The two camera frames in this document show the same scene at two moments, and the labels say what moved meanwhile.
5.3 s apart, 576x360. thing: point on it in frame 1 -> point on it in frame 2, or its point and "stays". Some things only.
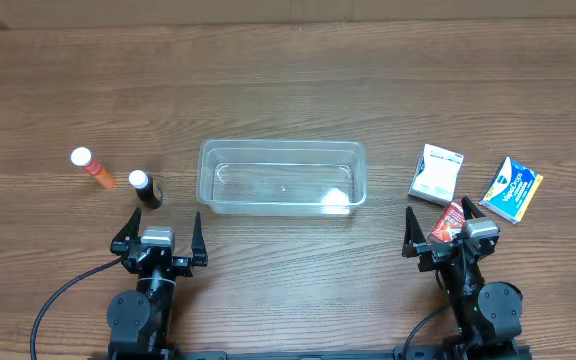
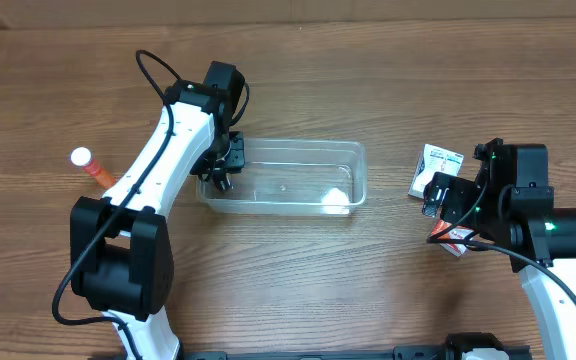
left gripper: [155, 257] -> [225, 165]
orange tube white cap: [82, 156] stays
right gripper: [450, 251] -> [441, 192]
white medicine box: [436, 174] stays
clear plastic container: [276, 177] stays
